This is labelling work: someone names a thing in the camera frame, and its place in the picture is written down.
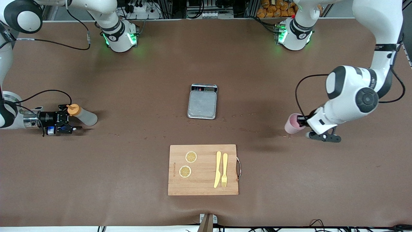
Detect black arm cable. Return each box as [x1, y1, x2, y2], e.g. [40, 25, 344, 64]
[295, 73, 405, 118]
[13, 0, 91, 137]

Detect white connector block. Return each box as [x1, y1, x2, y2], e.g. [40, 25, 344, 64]
[187, 9, 234, 19]

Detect white power strip with plugs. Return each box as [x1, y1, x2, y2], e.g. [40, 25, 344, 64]
[124, 0, 161, 20]

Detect clear sauce bottle orange cap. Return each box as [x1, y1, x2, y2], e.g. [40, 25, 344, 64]
[67, 104, 98, 126]

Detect yellow plastic fork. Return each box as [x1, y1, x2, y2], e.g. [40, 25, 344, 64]
[221, 153, 228, 188]

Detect wooden cutting board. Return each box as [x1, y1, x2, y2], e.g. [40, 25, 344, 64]
[168, 144, 242, 196]

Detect yellow plastic knife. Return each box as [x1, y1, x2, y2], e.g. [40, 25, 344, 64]
[214, 151, 222, 189]

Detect pink cup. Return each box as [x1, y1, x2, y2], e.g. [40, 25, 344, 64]
[284, 113, 306, 134]

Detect metal table edge bracket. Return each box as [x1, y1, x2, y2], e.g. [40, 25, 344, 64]
[199, 213, 218, 232]

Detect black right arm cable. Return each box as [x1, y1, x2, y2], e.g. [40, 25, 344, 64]
[13, 0, 91, 137]

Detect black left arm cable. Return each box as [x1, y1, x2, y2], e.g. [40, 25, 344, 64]
[295, 73, 405, 118]

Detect orange snack bag pile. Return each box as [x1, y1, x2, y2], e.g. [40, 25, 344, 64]
[257, 0, 298, 18]

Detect black floor cables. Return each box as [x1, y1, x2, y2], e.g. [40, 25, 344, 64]
[309, 219, 412, 232]

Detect silver digital kitchen scale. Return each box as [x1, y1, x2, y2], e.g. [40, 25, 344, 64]
[187, 83, 218, 120]

